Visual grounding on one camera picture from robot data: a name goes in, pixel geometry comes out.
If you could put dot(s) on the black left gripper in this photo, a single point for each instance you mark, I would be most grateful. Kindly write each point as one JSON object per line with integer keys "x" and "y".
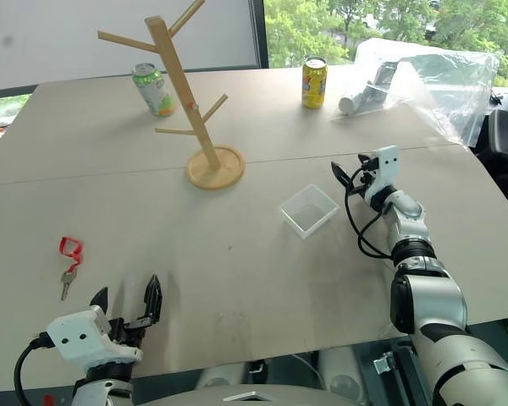
{"x": 127, "y": 327}

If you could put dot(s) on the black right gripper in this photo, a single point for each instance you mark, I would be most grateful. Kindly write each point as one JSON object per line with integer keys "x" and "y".
{"x": 367, "y": 169}

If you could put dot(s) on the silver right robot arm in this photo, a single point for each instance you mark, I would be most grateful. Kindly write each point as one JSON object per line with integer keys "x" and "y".
{"x": 436, "y": 321}

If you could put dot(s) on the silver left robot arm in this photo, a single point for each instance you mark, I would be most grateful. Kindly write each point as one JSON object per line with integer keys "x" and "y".
{"x": 103, "y": 391}

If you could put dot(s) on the clear square plastic box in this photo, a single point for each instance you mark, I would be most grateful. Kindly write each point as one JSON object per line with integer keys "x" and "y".
{"x": 308, "y": 210}

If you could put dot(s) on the silver key with red ribbon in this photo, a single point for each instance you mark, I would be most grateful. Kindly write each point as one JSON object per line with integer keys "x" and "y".
{"x": 70, "y": 277}

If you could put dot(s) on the white cylinder in bag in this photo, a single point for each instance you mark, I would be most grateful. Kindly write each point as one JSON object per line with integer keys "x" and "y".
{"x": 350, "y": 104}

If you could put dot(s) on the yellow soda can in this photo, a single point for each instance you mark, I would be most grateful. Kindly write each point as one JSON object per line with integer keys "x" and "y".
{"x": 314, "y": 84}

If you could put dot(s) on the grey device in bag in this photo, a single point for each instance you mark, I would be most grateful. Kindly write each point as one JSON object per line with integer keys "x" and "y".
{"x": 381, "y": 82}

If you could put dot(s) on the white rounded shape under table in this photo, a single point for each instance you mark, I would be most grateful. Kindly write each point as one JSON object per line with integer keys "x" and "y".
{"x": 220, "y": 376}
{"x": 343, "y": 372}

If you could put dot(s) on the clear plastic bag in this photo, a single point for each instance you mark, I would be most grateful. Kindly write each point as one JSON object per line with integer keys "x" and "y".
{"x": 444, "y": 84}

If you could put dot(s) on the black office chair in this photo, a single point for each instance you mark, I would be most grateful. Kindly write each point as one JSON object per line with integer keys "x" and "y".
{"x": 501, "y": 139}

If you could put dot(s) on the silver robot torso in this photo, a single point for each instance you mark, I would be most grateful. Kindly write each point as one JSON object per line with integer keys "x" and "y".
{"x": 262, "y": 395}

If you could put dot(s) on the wooden mug tree stand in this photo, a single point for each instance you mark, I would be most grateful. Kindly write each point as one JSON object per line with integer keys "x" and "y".
{"x": 172, "y": 84}

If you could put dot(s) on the green soda can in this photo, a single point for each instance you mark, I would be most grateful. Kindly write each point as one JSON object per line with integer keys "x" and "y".
{"x": 154, "y": 91}

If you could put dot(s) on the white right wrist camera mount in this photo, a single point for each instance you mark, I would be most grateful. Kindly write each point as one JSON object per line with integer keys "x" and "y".
{"x": 385, "y": 169}

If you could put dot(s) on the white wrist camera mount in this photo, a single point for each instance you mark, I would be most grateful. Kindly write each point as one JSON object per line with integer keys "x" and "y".
{"x": 385, "y": 169}
{"x": 82, "y": 336}

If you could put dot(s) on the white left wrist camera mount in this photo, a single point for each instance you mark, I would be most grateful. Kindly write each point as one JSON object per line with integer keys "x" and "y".
{"x": 82, "y": 336}

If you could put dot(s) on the black window frame post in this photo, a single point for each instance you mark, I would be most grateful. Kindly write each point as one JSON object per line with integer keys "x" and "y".
{"x": 258, "y": 31}

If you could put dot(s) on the metal bracket under table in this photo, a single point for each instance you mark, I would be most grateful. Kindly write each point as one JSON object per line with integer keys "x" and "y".
{"x": 387, "y": 363}

